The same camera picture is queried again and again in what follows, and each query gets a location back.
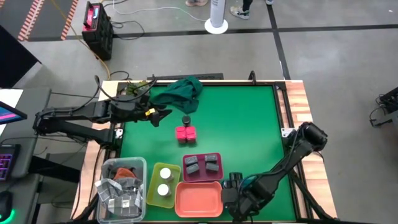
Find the small succulent plant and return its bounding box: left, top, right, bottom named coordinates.
left=126, top=80, right=150, bottom=96

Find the white paper sheet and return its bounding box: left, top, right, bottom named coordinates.
left=0, top=89, right=24, bottom=108

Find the computer monitor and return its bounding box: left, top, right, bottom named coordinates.
left=0, top=101, right=28, bottom=126

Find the white pole base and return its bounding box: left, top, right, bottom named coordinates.
left=204, top=0, right=229, bottom=35

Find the black floor cable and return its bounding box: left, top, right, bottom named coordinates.
left=109, top=19, right=146, bottom=41

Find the black power strip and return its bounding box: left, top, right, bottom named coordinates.
left=147, top=73, right=224, bottom=82

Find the orange-striped dark floor mat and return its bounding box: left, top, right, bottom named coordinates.
left=0, top=0, right=80, bottom=43

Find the clear plastic bin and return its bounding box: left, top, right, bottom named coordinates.
left=96, top=156, right=147, bottom=224

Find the orange plastic tray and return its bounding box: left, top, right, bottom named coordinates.
left=174, top=180, right=224, bottom=218

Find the yellow floor cable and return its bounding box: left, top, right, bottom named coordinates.
left=49, top=0, right=111, bottom=81

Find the teal cloth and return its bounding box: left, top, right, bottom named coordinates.
left=149, top=75, right=204, bottom=115

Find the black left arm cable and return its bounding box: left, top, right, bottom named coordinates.
left=94, top=74, right=158, bottom=103

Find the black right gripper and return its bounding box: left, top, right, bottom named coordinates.
left=221, top=172, right=250, bottom=220

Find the black partition panel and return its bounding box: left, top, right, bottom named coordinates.
left=0, top=24, right=43, bottom=89

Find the black equipment stand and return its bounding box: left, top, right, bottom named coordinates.
left=369, top=86, right=398, bottom=128

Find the green table mat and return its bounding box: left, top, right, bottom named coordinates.
left=119, top=84, right=296, bottom=222

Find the backlit keyboard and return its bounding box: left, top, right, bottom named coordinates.
left=0, top=144, right=21, bottom=182

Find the grey plaid cloth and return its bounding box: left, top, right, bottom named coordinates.
left=95, top=177, right=144, bottom=218

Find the orange cloth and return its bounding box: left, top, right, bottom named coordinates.
left=113, top=167, right=137, bottom=180

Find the magenta plastic tray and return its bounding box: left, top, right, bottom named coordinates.
left=182, top=152, right=224, bottom=183

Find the white floor cable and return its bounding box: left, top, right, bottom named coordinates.
left=113, top=0, right=208, bottom=23

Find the black computer mouse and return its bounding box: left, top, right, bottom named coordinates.
left=0, top=191, right=14, bottom=220

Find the yellow-green plastic tray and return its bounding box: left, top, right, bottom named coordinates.
left=146, top=161, right=182, bottom=209

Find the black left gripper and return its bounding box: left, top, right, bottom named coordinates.
left=110, top=94, right=173, bottom=128

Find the red-lid spice container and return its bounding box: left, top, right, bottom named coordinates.
left=185, top=126, right=197, bottom=144
left=175, top=126, right=187, bottom=144

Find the grey desk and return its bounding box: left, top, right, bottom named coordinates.
left=0, top=87, right=52, bottom=224

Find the dark grey cloth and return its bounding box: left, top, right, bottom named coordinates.
left=102, top=163, right=118, bottom=180

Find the black crate with red top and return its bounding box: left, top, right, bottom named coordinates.
left=81, top=1, right=114, bottom=62

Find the black table frame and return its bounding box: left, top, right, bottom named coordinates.
left=102, top=79, right=335, bottom=223

